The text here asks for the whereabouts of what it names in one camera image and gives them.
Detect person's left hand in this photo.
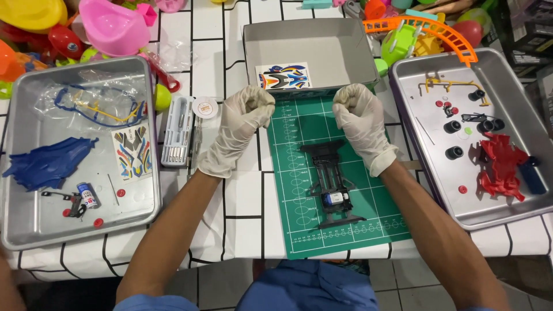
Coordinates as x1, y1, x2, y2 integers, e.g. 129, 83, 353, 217
210, 85, 276, 162

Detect person's right hand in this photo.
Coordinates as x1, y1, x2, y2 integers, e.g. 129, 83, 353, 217
332, 83, 396, 162

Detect colourful sticker sheet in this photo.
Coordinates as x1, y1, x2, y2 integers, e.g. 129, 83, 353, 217
255, 62, 313, 91
111, 123, 153, 181

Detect round white lid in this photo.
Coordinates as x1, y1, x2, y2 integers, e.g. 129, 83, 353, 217
192, 96, 219, 119

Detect black toy car chassis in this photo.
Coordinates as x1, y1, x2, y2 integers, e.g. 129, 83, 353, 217
300, 139, 367, 230

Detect grey cardboard box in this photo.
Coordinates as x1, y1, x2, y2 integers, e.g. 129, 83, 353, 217
243, 18, 381, 94

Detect white black-lined tablecloth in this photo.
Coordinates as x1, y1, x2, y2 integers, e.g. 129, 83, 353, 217
0, 0, 553, 282

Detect thin metal axle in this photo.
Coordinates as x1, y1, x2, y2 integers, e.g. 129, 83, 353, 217
416, 117, 435, 146
107, 174, 120, 206

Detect white screwdriver bit case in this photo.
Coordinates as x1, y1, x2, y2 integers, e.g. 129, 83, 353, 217
161, 96, 196, 168

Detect small blue white motor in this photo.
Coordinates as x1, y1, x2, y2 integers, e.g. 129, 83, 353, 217
324, 192, 350, 207
77, 182, 101, 209

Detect toy heap with orange track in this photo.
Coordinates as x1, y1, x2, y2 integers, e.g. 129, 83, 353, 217
300, 0, 497, 68

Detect yellow plastic sprue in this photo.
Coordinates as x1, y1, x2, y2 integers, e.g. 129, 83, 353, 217
73, 93, 143, 124
418, 77, 492, 107

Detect silver metal tray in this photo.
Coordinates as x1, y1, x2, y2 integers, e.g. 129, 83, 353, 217
0, 56, 162, 251
389, 48, 553, 231

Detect green cutting mat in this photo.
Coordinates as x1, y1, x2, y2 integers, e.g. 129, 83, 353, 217
266, 93, 412, 260

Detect toy heap with pink bowl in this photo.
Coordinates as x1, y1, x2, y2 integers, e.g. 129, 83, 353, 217
0, 0, 186, 100

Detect red toy car body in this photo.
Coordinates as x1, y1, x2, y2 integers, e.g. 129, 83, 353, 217
479, 132, 530, 202

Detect person's blue clothing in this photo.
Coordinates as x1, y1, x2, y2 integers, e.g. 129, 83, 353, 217
113, 259, 381, 311

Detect stack of black boxes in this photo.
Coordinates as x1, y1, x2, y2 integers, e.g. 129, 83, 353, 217
482, 0, 553, 126

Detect dark blue plastic part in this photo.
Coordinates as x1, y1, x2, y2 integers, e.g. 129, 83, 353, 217
518, 156, 548, 195

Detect black plastic chassis parts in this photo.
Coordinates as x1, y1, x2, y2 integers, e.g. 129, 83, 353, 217
42, 191, 87, 218

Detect clear plastic bag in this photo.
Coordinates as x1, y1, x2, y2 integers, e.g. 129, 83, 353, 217
34, 68, 148, 131

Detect blue toy car body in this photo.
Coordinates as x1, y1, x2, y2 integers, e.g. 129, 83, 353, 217
2, 137, 99, 192

